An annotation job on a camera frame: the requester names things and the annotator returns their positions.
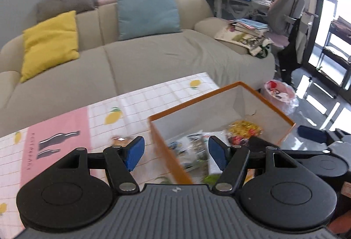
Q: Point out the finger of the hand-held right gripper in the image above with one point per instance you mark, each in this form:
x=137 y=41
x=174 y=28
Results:
x=311 y=132

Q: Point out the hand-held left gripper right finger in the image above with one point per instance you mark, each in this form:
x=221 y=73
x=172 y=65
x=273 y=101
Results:
x=218 y=154

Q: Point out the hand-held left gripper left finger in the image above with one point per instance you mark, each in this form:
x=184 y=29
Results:
x=134 y=153

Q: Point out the small orange snack packet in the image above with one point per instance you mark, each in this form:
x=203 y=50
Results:
x=120 y=141

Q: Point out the green snack packet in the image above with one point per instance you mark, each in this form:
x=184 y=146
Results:
x=211 y=178

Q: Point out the white silver snack packet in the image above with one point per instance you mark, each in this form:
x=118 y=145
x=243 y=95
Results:
x=189 y=148

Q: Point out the orange cardboard box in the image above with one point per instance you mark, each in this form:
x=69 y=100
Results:
x=170 y=154

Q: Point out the yellow label waffle packet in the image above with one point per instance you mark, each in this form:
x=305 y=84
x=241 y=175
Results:
x=245 y=129

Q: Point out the trash bin with plastic bag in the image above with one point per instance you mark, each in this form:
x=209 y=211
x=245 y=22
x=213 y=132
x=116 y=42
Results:
x=279 y=94

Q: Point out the black garment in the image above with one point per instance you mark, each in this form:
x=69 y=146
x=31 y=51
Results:
x=289 y=55

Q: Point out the metal rack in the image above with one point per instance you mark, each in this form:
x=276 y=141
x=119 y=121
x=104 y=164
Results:
x=336 y=47

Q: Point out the beige sofa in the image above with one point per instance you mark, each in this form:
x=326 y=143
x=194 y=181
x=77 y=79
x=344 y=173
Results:
x=153 y=58

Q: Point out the floral printed tote bag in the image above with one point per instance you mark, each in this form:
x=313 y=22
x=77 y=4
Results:
x=260 y=47

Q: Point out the grey office chair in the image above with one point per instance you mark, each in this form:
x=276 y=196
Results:
x=285 y=14

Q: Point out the pile of books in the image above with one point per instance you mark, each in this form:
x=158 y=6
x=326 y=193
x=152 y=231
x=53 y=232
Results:
x=249 y=26

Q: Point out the yellow pillow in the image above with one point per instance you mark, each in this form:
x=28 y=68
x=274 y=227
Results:
x=49 y=41

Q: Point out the teal pillow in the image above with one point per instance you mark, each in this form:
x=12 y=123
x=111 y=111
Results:
x=146 y=11

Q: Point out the pink bolster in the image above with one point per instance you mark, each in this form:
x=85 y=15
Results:
x=107 y=0

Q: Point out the grey brown pillow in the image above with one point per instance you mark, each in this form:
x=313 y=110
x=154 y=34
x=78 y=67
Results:
x=65 y=2

